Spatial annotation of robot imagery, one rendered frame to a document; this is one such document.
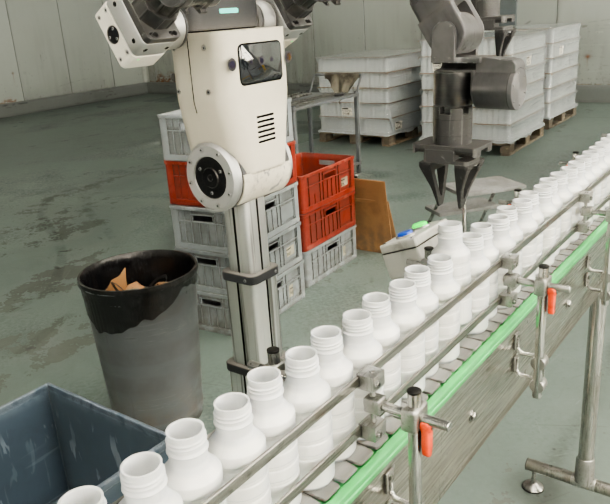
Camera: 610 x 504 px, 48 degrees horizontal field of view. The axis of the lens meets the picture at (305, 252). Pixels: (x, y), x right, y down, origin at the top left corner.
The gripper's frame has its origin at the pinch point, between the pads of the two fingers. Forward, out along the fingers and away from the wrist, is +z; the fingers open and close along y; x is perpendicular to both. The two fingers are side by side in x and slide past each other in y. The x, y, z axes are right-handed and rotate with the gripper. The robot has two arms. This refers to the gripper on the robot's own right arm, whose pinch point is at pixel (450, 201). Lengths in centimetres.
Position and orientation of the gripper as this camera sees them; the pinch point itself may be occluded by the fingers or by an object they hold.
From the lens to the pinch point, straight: 108.7
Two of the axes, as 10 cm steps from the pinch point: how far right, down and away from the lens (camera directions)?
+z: 0.5, 9.4, 3.4
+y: 8.1, 1.6, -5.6
